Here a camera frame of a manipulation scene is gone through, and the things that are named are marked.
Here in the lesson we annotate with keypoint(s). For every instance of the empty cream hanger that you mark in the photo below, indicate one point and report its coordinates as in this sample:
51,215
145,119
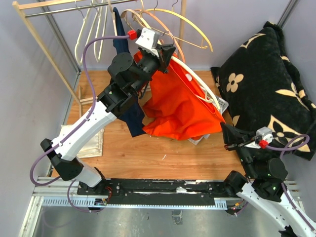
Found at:
85,31

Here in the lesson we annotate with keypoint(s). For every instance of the folded cream cloth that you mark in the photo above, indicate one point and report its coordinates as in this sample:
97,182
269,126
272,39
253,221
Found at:
93,148

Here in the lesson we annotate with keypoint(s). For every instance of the orange t shirt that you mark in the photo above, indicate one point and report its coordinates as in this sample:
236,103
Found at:
177,109

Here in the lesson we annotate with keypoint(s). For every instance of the white pink t shirt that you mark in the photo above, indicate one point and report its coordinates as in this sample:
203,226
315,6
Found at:
196,141

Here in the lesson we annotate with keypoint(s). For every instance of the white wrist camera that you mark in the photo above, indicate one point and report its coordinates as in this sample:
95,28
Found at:
263,137
146,39

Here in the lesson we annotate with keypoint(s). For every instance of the navy blue t shirt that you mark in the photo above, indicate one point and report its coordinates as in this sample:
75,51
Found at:
133,114

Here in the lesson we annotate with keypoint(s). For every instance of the black floral blanket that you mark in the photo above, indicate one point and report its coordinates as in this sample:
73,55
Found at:
263,88

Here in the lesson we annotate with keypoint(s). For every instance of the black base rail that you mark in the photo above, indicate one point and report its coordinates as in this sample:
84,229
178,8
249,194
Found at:
158,192

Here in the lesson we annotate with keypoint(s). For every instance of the orange hanger with metal hook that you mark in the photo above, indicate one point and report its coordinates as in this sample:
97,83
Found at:
168,29

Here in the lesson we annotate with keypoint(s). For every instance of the wooden clothes rack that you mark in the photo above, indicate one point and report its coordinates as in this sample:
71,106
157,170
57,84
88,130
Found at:
41,8

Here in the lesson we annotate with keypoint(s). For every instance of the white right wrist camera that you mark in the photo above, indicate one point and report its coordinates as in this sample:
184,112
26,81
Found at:
263,137

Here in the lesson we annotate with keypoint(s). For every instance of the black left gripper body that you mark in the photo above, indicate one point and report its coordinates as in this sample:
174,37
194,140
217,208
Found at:
163,64

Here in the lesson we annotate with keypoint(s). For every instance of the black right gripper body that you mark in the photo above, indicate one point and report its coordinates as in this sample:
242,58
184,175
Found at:
237,141

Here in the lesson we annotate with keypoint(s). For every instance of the yellow hanger with metal hook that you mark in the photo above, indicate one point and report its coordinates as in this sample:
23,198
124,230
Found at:
205,43

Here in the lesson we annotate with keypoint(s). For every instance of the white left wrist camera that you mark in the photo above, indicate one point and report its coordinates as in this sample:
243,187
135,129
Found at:
146,39

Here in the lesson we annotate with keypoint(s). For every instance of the metal corner post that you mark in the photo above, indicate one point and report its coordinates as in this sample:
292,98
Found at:
60,38

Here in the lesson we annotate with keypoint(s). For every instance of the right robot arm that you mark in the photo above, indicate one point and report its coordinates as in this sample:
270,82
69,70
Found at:
262,185

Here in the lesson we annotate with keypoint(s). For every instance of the white plastic basket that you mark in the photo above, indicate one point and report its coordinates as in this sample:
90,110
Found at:
223,104

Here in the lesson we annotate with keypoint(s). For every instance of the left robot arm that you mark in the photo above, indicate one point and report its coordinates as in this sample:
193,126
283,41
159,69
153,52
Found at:
128,79

